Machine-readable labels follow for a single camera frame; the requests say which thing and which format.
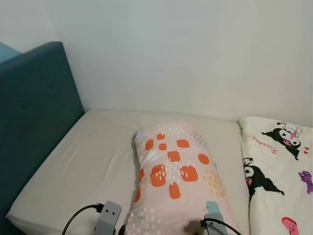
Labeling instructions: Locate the pink pillow with orange spots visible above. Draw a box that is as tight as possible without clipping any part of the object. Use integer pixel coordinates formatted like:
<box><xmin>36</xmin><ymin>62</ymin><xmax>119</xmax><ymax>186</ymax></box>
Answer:
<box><xmin>125</xmin><ymin>121</ymin><xmax>243</xmax><ymax>235</ymax></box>

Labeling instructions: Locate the mattress with beige sheet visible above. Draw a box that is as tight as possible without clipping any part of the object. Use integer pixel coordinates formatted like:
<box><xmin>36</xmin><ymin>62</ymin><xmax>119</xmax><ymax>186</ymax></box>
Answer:
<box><xmin>6</xmin><ymin>109</ymin><xmax>252</xmax><ymax>235</ymax></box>

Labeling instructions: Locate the teal upholstered headboard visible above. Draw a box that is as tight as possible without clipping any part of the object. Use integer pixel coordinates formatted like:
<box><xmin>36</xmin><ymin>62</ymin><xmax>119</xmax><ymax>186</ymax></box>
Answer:
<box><xmin>0</xmin><ymin>42</ymin><xmax>85</xmax><ymax>223</ymax></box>

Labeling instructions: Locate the cream cartoon print quilt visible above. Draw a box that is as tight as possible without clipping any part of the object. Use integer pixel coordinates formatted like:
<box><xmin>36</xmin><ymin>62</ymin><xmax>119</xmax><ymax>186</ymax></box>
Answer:
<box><xmin>238</xmin><ymin>116</ymin><xmax>313</xmax><ymax>235</ymax></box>

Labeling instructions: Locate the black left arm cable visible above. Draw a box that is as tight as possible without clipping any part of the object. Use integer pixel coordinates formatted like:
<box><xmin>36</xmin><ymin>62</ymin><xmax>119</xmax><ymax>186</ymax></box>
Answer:
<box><xmin>62</xmin><ymin>203</ymin><xmax>104</xmax><ymax>235</ymax></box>

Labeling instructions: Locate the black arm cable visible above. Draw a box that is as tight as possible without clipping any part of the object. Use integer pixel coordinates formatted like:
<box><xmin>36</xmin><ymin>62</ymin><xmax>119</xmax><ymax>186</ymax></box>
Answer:
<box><xmin>200</xmin><ymin>218</ymin><xmax>243</xmax><ymax>235</ymax></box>
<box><xmin>62</xmin><ymin>203</ymin><xmax>104</xmax><ymax>235</ymax></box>

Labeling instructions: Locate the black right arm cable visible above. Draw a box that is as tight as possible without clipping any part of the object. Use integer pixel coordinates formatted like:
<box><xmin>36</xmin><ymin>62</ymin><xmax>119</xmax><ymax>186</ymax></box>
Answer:
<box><xmin>200</xmin><ymin>218</ymin><xmax>243</xmax><ymax>235</ymax></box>

